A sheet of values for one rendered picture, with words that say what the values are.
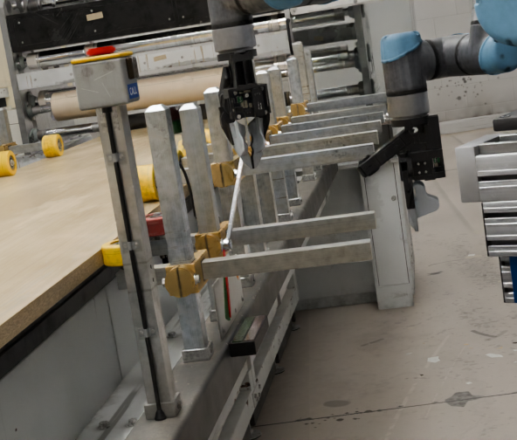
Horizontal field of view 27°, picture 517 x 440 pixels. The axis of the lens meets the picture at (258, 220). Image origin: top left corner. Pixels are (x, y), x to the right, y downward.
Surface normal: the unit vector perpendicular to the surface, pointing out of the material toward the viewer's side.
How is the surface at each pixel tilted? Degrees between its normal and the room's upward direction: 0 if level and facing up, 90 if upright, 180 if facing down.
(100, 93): 90
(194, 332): 90
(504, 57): 90
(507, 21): 97
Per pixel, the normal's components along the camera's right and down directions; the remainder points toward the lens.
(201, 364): -0.15, -0.98
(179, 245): -0.14, 0.18
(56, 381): 0.98, -0.12
